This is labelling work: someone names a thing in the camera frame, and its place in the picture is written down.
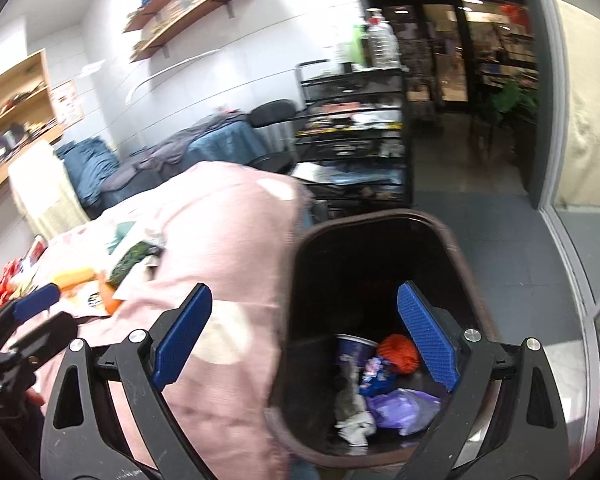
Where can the white arched lamp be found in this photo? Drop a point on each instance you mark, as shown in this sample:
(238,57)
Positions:
(170,71)

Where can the blue bedding pile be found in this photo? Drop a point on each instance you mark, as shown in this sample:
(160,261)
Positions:
(87,165)

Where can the black stool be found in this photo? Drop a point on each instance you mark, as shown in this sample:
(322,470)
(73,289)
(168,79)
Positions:
(272,112)

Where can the purple instant noodle cup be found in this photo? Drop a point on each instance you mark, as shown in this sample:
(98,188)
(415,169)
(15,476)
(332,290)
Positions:
(355,347)

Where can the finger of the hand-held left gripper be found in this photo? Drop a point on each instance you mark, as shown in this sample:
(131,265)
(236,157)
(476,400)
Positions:
(45,332)
(37,300)

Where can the black trolley cart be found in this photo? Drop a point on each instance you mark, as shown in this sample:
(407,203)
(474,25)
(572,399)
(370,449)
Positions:
(350,160)

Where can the wall poster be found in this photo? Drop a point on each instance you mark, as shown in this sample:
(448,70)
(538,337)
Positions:
(67,102)

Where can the cream towel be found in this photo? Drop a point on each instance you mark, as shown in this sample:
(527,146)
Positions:
(40,190)

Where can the black and white packet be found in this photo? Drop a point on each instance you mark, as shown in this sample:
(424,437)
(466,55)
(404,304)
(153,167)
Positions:
(87,301)

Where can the blue massage bed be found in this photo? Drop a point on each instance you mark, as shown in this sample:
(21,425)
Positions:
(215,145)

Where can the white and teal packet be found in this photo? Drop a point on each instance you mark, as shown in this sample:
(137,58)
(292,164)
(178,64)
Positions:
(122,232)

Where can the blue cookie packet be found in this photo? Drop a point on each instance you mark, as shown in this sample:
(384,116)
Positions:
(377,382)

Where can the wooden cubby shelf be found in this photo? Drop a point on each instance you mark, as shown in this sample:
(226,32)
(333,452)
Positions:
(10,72)

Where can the green potted plant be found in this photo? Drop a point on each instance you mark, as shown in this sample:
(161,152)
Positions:
(512,100)

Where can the yellow snack packet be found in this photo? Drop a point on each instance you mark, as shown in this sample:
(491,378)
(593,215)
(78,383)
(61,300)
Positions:
(72,276)

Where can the dark brown trash bin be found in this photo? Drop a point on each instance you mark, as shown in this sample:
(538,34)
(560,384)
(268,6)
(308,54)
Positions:
(360,270)

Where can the group of toiletry bottles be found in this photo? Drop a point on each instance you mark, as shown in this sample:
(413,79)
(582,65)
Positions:
(380,40)

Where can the green patterned packet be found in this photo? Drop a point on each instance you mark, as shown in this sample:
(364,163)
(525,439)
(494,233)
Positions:
(132,260)

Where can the orange packet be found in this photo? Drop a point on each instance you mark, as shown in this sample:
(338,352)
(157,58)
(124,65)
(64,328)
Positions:
(111,300)

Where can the grey wrapper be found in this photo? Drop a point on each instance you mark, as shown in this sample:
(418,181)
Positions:
(349,390)

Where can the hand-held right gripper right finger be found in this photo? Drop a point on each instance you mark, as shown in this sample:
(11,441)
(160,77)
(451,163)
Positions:
(427,335)

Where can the pink polka dot blanket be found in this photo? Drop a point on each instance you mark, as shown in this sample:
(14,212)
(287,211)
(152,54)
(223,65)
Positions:
(220,240)

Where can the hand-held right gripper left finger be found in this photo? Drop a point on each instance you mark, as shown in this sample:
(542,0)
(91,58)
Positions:
(180,340)

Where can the purple plastic bag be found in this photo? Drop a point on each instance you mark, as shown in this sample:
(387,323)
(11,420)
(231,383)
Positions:
(405,407)

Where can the grey blanket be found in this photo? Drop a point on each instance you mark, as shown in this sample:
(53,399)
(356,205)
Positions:
(180,145)

